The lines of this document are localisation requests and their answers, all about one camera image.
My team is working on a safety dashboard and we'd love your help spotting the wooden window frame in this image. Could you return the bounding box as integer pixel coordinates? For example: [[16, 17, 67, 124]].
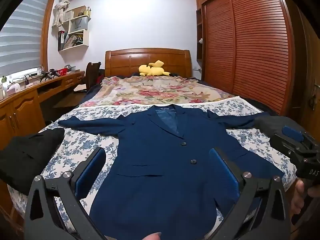
[[40, 0, 58, 72]]

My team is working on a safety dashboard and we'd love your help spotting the white paper bag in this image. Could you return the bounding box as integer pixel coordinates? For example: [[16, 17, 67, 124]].
[[69, 17, 88, 33]]

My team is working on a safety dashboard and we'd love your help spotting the pink box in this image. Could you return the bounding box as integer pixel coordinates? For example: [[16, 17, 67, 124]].
[[6, 84, 20, 95]]

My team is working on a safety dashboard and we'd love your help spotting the black folded garment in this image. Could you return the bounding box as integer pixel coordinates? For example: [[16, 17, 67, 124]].
[[0, 128, 65, 196]]

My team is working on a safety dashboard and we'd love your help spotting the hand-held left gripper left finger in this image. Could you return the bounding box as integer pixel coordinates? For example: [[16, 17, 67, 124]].
[[24, 147, 107, 240]]

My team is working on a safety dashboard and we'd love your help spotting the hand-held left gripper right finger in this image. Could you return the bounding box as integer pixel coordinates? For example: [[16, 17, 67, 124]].
[[209, 147, 292, 240]]

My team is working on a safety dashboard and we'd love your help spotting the white hanging cloth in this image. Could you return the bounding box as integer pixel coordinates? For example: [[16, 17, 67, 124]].
[[52, 0, 75, 27]]

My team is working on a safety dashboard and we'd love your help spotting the row of books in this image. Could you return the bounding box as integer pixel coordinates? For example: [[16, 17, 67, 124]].
[[59, 31, 84, 50]]

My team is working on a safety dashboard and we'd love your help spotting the red floral quilt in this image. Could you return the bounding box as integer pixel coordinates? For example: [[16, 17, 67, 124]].
[[77, 76, 237, 108]]

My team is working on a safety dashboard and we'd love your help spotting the blue floral bed sheet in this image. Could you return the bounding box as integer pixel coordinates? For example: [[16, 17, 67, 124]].
[[7, 97, 298, 240]]

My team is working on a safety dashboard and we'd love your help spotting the wooden bed headboard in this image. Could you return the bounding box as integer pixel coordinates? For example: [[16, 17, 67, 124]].
[[105, 48, 192, 78]]

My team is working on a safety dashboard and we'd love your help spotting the white wall shelf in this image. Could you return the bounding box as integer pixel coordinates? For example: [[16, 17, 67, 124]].
[[57, 5, 92, 52]]

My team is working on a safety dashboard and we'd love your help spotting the dark grey garment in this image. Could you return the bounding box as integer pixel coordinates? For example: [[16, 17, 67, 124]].
[[254, 115, 300, 140]]

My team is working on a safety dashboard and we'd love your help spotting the person's right hand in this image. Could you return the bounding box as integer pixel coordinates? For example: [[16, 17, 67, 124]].
[[291, 179, 320, 215]]

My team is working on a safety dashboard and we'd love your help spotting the black device on desk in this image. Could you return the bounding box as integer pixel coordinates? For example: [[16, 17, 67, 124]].
[[37, 69, 60, 82]]

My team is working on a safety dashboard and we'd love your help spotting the brown wooden door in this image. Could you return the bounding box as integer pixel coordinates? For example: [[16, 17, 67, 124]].
[[282, 0, 320, 135]]

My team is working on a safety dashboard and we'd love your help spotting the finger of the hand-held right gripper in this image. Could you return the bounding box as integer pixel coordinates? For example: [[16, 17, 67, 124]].
[[281, 126, 315, 145], [269, 134, 304, 161]]

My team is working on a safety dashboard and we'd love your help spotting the wooden louvered wardrobe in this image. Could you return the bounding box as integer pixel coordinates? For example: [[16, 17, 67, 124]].
[[195, 0, 300, 120]]

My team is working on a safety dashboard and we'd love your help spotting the yellow plush toy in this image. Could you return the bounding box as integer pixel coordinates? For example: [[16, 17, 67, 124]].
[[138, 60, 172, 77]]

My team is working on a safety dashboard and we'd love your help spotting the wooden desk with cabinets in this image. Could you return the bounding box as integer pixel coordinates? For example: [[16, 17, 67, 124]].
[[0, 70, 85, 215]]

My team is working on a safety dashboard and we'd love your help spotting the grey striped window blind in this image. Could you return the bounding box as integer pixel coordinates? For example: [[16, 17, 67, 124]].
[[0, 0, 50, 78]]

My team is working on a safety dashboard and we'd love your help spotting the navy blue suit jacket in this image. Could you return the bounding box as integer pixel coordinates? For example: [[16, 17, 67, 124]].
[[58, 104, 285, 240]]

